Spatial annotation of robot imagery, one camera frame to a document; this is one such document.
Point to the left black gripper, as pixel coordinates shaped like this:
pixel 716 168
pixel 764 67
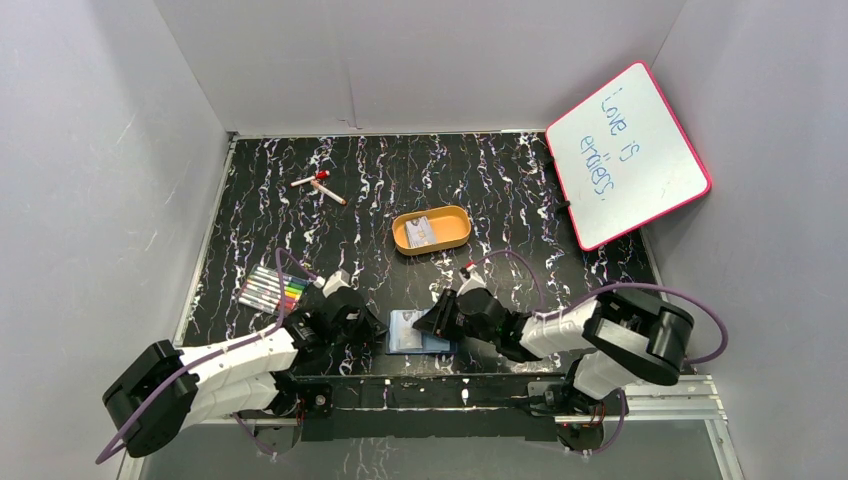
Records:
pixel 361 318

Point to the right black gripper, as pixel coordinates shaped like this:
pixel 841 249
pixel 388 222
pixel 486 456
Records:
pixel 438 319

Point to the grey credit card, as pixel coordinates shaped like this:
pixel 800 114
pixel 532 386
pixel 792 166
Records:
pixel 419 232
pixel 403 337

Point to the navy blue card holder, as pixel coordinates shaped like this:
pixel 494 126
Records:
pixel 431 345

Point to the orange oval tray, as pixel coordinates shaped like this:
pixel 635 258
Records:
pixel 451 225

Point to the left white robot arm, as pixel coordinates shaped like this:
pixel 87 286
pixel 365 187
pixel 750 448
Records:
pixel 168 389

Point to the colourful marker pen set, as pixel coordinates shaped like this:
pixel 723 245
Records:
pixel 266 292

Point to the white marker pen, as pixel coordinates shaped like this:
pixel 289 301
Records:
pixel 327 192

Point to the red capped marker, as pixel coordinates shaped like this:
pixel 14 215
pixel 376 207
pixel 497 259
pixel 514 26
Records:
pixel 322 174

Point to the pink framed whiteboard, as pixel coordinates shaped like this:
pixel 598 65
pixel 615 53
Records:
pixel 623 158

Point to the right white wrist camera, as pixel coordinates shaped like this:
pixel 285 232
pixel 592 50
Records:
pixel 471 279

